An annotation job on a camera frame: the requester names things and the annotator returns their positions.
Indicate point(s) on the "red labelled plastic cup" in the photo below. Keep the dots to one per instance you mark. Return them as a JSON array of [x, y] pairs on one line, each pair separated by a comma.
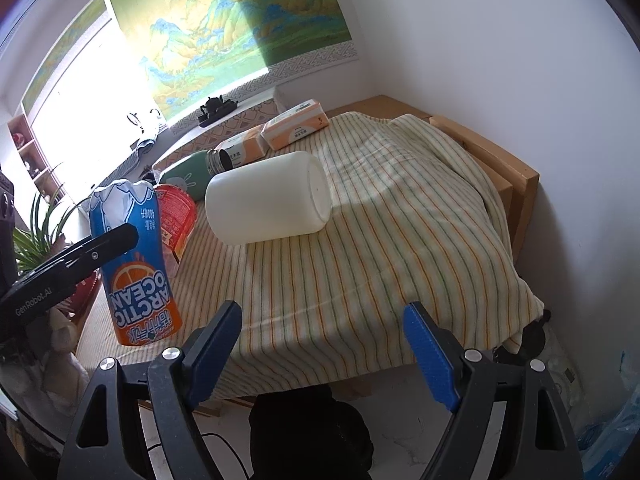
[[178, 214]]

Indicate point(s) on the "orange white tissue pack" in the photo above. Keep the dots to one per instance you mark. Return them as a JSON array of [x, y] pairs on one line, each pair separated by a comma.
[[294, 124]]

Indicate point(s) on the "patterned beige storage box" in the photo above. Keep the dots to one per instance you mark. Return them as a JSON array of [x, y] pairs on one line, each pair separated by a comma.
[[249, 114]]

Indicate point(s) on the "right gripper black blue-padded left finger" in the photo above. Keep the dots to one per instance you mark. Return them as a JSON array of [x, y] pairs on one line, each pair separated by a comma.
[[106, 440]]

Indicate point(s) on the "orange white carton box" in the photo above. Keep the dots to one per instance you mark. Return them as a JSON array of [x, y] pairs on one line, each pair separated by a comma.
[[245, 147]]

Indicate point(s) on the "white translucent plastic cup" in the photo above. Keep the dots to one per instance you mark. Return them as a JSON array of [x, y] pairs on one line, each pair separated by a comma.
[[283, 196]]

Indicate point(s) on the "green spider plant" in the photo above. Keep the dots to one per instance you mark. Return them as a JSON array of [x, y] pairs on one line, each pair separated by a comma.
[[43, 237]]

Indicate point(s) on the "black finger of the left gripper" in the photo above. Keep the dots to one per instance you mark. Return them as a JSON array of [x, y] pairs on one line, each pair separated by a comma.
[[56, 280]]

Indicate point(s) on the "striped yellow tablecloth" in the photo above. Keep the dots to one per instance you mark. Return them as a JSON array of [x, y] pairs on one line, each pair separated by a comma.
[[414, 218]]

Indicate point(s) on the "white wall shelf unit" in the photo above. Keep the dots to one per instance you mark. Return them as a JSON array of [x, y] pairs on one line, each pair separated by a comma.
[[35, 161]]

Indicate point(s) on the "landscape painting roller blind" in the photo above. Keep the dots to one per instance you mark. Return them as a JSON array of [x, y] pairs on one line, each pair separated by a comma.
[[122, 56]]

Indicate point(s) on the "blue orange Arctic Ocean cup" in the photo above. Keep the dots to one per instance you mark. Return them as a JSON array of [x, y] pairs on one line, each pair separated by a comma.
[[137, 289]]

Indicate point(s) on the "black teapot on tray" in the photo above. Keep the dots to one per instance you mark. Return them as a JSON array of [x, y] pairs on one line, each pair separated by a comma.
[[214, 109]]

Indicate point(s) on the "green thermos bottle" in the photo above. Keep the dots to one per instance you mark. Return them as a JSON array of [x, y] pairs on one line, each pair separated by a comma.
[[193, 173]]

